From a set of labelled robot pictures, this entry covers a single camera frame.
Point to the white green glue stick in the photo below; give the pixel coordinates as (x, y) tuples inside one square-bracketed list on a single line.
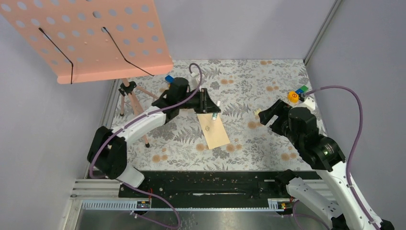
[(215, 114)]

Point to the small cream crumb piece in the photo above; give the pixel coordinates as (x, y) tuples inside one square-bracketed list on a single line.
[(257, 111)]

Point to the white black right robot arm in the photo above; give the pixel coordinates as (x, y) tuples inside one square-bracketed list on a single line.
[(350, 211)]

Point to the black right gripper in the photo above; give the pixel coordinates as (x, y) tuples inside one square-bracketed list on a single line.
[(279, 108)]

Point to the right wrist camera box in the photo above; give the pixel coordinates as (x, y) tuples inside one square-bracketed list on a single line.
[(307, 102)]

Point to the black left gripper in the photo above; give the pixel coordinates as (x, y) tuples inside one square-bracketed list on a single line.
[(206, 105)]

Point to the aluminium frame rail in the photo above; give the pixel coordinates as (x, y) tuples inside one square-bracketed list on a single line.
[(104, 194)]

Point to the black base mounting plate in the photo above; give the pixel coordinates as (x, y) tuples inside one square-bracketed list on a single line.
[(215, 189)]

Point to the cream envelope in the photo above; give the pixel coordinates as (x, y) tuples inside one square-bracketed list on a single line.
[(213, 131)]

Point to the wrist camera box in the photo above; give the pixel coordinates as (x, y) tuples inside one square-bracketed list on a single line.
[(195, 79), (307, 102)]

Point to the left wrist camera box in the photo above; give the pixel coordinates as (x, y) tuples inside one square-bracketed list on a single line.
[(195, 79)]

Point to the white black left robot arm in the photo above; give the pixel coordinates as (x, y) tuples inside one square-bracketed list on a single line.
[(108, 151)]

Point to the multicolour toy block car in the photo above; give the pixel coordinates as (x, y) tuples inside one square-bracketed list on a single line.
[(169, 79)]

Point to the yellow blue green toy blocks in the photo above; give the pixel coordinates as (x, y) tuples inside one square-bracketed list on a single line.
[(298, 95)]

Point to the floral patterned table mat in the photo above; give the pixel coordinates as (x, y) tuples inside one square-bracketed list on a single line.
[(242, 86)]

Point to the pink tripod music stand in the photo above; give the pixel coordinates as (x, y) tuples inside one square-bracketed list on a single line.
[(58, 56)]

